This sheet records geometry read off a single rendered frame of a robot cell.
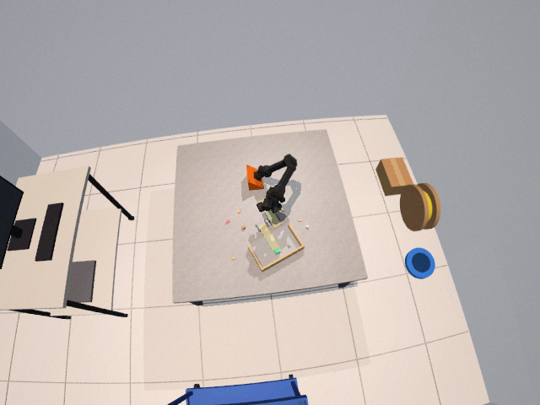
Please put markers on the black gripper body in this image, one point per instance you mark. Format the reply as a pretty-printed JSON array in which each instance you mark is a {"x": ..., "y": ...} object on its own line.
[{"x": 259, "y": 205}]

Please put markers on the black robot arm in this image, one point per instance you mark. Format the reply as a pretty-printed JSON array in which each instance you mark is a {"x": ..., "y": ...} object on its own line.
[{"x": 278, "y": 190}]

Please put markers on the pale yellow strip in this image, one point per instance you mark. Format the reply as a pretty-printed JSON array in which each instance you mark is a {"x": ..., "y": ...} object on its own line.
[{"x": 272, "y": 217}]

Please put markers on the orange strip with teal polka dots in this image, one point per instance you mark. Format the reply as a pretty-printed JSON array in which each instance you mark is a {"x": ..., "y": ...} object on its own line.
[{"x": 264, "y": 229}]

